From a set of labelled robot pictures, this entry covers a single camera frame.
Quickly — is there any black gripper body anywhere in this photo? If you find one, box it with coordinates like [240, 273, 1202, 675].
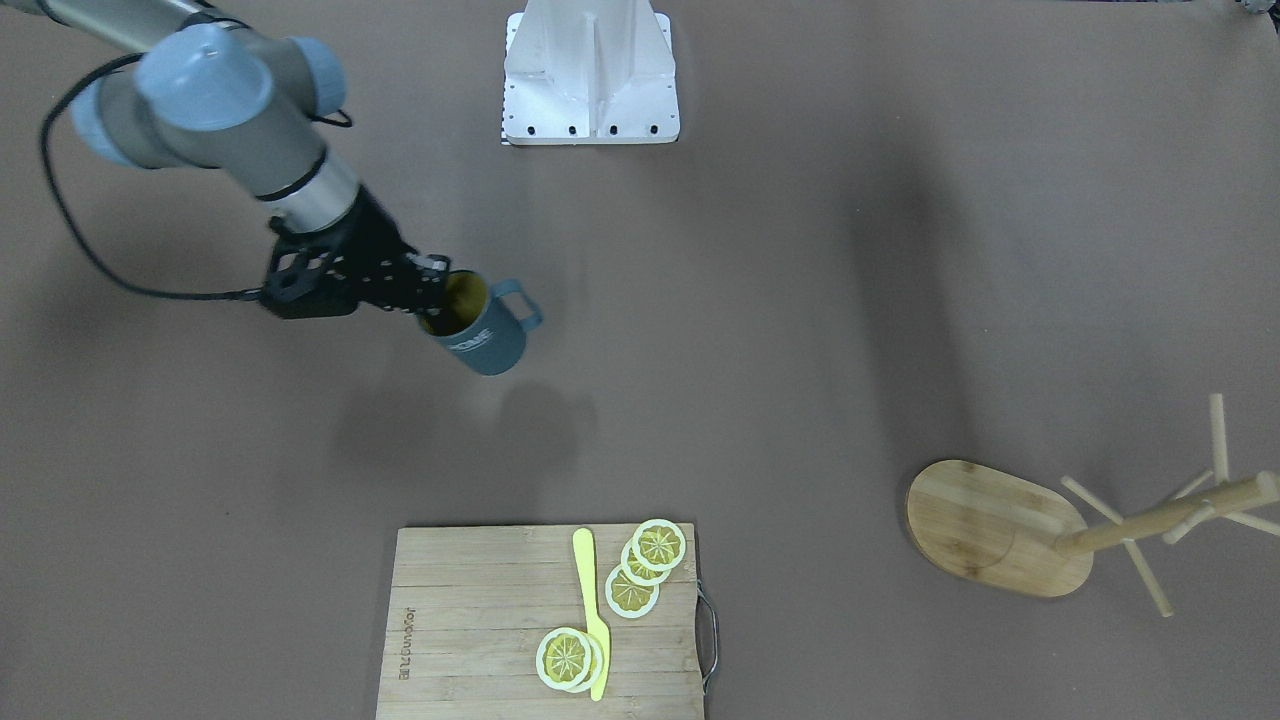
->
[260, 187, 419, 320]

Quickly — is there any blue cup with yellow inside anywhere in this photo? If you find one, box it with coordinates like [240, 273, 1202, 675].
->
[419, 270, 543, 375]

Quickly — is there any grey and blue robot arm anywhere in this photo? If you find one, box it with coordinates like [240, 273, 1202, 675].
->
[12, 1, 456, 327]

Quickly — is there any wooden cup storage rack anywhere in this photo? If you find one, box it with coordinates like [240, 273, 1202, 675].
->
[902, 393, 1279, 618]

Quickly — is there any yellow plastic knife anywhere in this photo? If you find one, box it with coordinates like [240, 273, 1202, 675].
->
[571, 527, 612, 702]

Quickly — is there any bamboo cutting board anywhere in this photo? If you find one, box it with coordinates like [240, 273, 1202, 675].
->
[376, 521, 721, 719]

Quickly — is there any lemon slice at top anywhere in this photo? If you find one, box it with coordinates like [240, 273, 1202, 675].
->
[631, 518, 689, 571]

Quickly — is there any lemon slice front bottom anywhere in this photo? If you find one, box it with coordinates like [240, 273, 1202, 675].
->
[535, 626, 589, 692]

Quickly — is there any lemon slice under bottom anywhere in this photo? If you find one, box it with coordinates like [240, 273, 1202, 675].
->
[566, 633, 605, 694]

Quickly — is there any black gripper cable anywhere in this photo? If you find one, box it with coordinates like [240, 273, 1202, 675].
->
[38, 53, 355, 304]

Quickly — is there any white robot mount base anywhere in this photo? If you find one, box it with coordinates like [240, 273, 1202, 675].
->
[500, 1, 681, 147]

